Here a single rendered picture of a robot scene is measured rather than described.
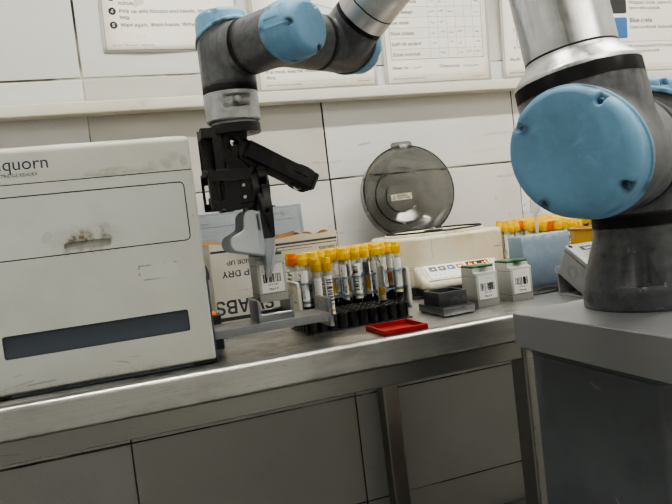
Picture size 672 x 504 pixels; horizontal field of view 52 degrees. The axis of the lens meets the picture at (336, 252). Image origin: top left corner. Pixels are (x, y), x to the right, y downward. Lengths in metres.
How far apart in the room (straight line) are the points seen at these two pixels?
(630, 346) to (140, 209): 0.59
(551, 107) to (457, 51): 1.21
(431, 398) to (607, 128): 1.25
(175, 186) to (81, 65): 0.72
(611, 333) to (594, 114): 0.21
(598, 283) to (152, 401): 0.53
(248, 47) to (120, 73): 0.70
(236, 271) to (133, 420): 0.40
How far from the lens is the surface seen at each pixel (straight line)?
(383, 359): 0.96
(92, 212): 0.91
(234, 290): 1.23
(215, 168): 0.97
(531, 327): 0.80
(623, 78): 0.66
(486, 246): 1.38
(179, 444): 1.62
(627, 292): 0.76
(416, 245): 1.34
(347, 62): 1.00
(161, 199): 0.91
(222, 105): 0.95
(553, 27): 0.67
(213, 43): 0.97
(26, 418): 0.89
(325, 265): 1.05
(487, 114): 1.85
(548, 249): 1.26
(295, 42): 0.88
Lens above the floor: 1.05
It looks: 3 degrees down
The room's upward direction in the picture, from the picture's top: 7 degrees counter-clockwise
